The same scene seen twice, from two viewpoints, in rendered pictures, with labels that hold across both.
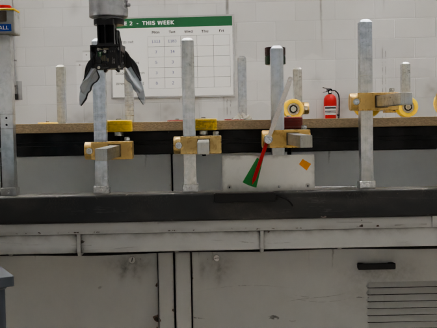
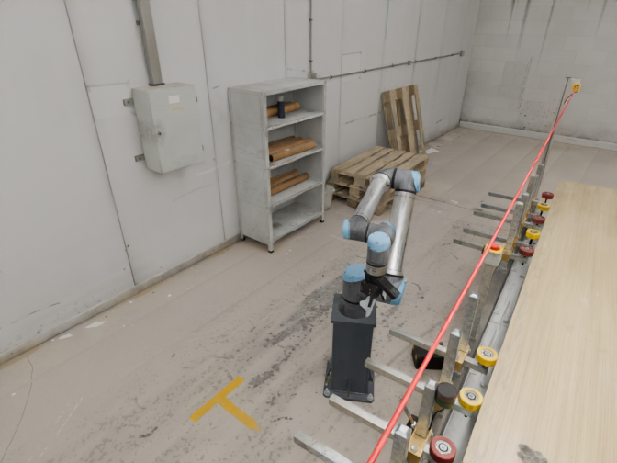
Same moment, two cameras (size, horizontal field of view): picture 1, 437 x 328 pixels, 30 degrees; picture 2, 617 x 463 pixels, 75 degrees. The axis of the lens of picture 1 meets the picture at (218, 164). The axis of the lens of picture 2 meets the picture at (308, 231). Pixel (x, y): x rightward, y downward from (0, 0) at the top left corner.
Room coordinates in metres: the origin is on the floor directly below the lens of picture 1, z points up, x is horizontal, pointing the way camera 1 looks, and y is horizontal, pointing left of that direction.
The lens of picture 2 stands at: (2.50, -1.11, 2.11)
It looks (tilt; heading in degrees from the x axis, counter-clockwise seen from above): 28 degrees down; 125
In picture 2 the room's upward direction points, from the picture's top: straight up
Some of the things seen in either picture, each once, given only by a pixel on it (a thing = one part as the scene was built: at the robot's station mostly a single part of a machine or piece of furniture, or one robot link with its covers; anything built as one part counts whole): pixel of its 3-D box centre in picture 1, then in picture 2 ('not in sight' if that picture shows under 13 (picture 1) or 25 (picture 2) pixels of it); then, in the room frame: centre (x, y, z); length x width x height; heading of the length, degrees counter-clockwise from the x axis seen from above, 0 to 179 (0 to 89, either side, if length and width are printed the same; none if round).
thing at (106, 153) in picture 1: (111, 152); (436, 349); (2.21, 0.29, 0.82); 0.43 x 0.03 x 0.04; 1
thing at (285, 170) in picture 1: (268, 172); not in sight; (2.29, -0.14, 0.75); 0.26 x 0.01 x 0.10; 91
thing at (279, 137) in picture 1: (285, 138); (419, 442); (2.31, -0.19, 0.85); 0.13 x 0.06 x 0.05; 91
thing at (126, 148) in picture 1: (108, 150); (459, 355); (2.30, 0.31, 0.82); 0.13 x 0.06 x 0.05; 91
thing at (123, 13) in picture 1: (110, 10); (375, 266); (1.91, 0.25, 1.16); 0.10 x 0.09 x 0.05; 86
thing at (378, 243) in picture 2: not in sight; (377, 249); (1.91, 0.25, 1.25); 0.10 x 0.09 x 0.12; 103
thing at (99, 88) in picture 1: (100, 123); (464, 339); (2.30, 0.33, 0.90); 0.03 x 0.03 x 0.48; 1
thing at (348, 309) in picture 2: not in sight; (354, 301); (1.65, 0.58, 0.65); 0.19 x 0.19 x 0.10
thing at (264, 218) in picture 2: not in sight; (282, 163); (0.02, 1.99, 0.78); 0.90 x 0.45 x 1.55; 86
